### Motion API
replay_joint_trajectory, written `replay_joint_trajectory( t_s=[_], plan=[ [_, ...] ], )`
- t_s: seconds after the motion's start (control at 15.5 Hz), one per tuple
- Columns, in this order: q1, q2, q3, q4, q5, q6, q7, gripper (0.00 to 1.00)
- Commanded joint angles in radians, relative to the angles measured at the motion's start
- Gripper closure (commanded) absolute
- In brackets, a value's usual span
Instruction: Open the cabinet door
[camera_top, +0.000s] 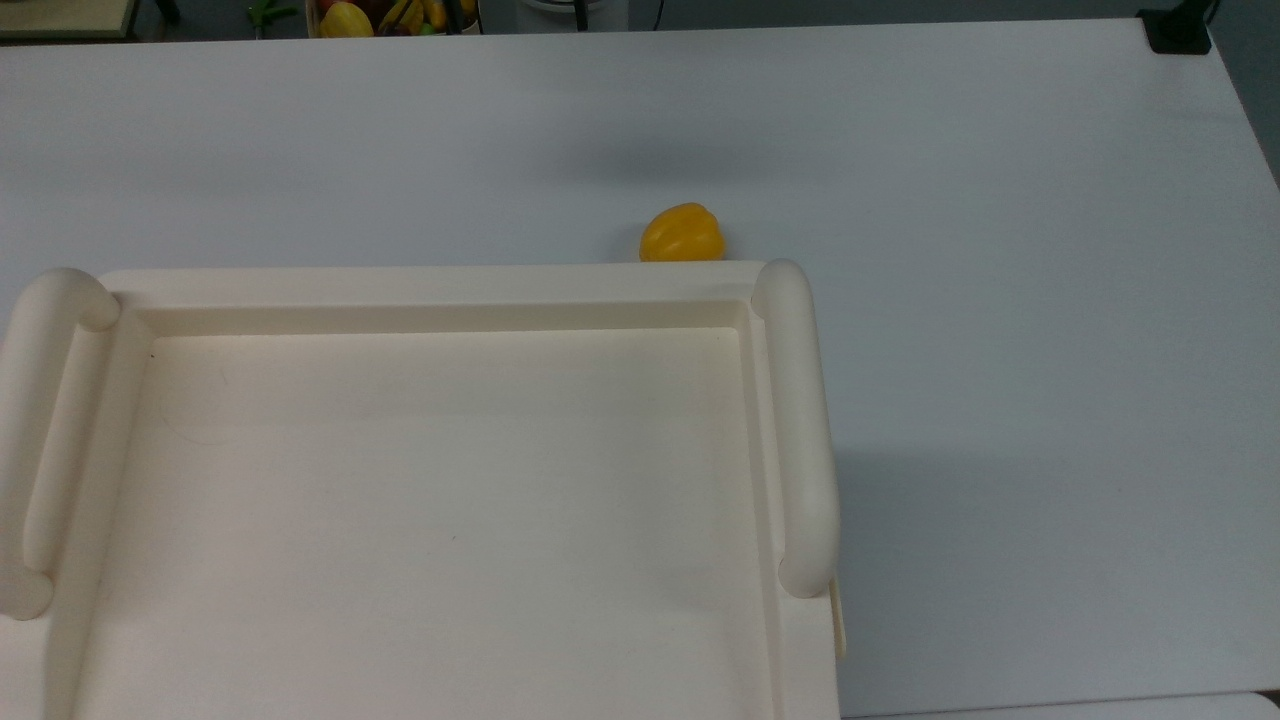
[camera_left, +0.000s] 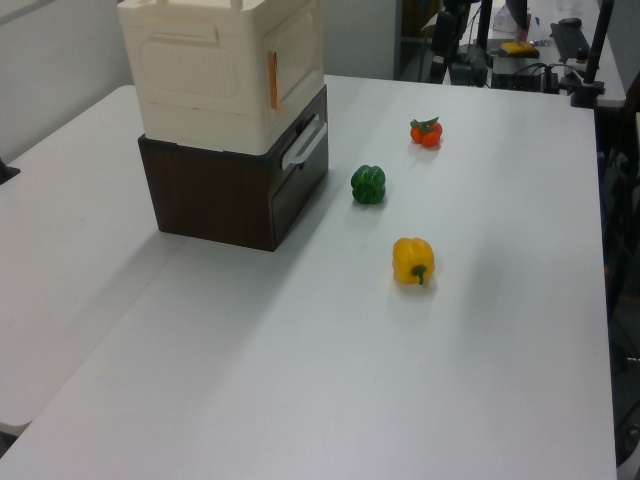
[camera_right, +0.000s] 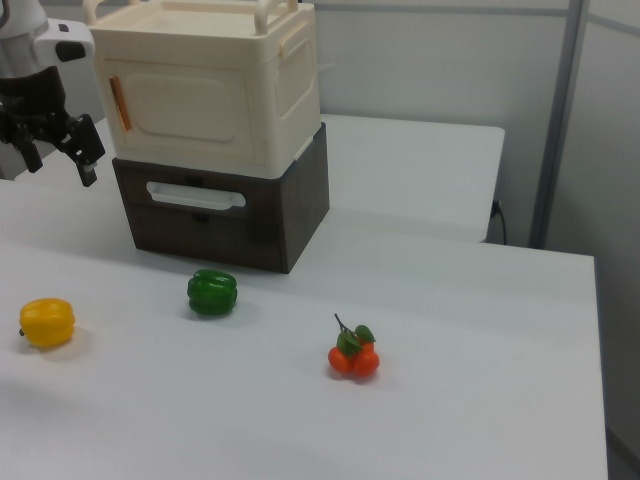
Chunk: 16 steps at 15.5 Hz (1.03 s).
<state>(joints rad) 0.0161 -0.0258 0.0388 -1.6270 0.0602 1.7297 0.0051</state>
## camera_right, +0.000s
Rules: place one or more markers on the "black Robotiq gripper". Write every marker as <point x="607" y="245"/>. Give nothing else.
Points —
<point x="35" y="95"/>

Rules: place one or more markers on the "cream cabinet door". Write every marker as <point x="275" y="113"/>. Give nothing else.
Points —
<point x="185" y="105"/>

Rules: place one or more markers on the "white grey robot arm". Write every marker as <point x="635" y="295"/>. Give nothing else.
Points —
<point x="22" y="42"/>

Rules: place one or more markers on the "dark brown drawer unit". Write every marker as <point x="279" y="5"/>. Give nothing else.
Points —
<point x="200" y="240"/>

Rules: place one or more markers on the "yellow bell pepper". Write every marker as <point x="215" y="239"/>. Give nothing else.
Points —
<point x="47" y="322"/>

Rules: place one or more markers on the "green bell pepper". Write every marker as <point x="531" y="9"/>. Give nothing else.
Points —
<point x="212" y="292"/>

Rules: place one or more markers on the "orange tangerine cluster with leaves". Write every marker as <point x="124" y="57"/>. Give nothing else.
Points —
<point x="357" y="360"/>

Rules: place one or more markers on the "grey partition post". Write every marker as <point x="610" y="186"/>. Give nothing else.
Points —
<point x="555" y="125"/>

